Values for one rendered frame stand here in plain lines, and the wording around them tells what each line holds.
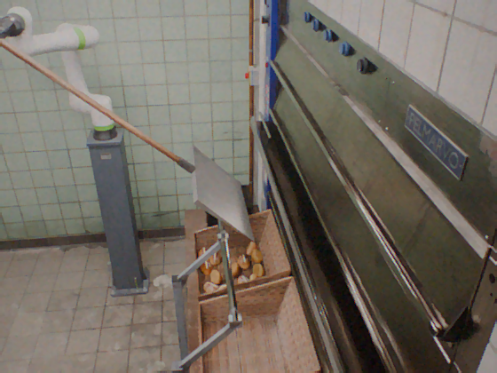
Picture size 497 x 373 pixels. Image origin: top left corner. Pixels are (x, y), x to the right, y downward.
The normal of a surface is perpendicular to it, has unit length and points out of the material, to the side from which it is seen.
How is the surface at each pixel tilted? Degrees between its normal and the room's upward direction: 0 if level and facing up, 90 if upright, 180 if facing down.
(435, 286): 70
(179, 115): 90
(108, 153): 90
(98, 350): 0
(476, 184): 90
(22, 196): 90
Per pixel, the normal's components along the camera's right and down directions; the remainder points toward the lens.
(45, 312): 0.00, -0.86
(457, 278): -0.93, -0.23
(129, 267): 0.14, 0.51
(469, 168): -0.99, 0.07
